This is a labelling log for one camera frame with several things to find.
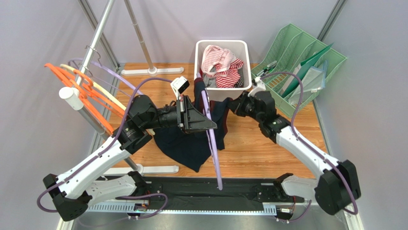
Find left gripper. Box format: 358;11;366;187
143;95;216;133

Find dark navy garment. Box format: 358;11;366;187
152;77;235;173

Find red white striped top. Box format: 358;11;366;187
201;45;244;88

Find orange plastic hanger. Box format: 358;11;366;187
44;63;125;135

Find black white striped top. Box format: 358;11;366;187
234;69;244;88

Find grey garment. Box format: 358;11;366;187
202;73;218;88

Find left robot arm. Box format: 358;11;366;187
43;95;217;221

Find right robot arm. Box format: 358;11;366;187
228;91;362;215

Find white plastic basket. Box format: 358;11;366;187
194;40;252;101

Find pens in organizer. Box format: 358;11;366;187
256;60;278;77

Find green folder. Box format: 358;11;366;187
279;43;333;98

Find green file organizer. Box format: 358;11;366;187
250;23;348;119

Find clear document pouch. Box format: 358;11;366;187
300;59;329;104

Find metal clothes rack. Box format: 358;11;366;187
79;0;184;174

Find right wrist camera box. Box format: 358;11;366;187
248;77;266;97

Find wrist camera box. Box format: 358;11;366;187
170;76;190;100
248;77;266;97

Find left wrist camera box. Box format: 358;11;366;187
170;76;190;100

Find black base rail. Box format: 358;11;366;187
133;177;305;211

